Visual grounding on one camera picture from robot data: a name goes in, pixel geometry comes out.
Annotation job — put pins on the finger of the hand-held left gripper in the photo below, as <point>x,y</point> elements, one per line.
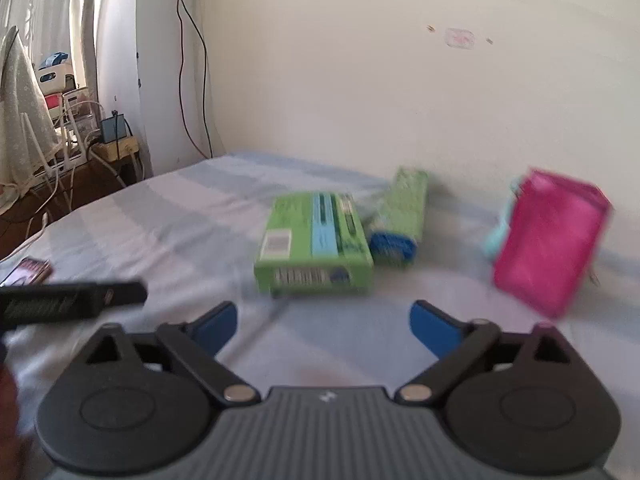
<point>122,294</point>

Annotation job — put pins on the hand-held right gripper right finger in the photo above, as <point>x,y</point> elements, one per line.
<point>432,327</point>

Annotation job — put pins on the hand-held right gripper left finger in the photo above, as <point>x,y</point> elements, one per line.
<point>215,327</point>

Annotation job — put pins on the teal plush bear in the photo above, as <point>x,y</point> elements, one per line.
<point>495,240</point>

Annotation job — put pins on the teal patterned tissue packet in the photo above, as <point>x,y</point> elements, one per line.
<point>402,205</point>

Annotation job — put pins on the small green box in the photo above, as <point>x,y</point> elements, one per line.
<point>312,245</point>

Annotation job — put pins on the magenta shiny pouch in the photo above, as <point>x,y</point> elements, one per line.
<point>545,240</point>

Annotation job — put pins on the small dark pink packet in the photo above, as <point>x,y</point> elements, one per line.
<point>27,271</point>

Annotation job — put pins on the striped blue bed sheet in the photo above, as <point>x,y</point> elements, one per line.
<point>175,210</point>

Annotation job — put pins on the small dark blue box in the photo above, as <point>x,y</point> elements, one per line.
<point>112,127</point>

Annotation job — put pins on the white storage shelf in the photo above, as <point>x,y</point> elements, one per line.
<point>65,90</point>

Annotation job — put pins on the white curtain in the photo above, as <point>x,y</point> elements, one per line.
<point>115,60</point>

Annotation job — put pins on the pink wall sticker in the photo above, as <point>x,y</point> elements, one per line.
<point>459,38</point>

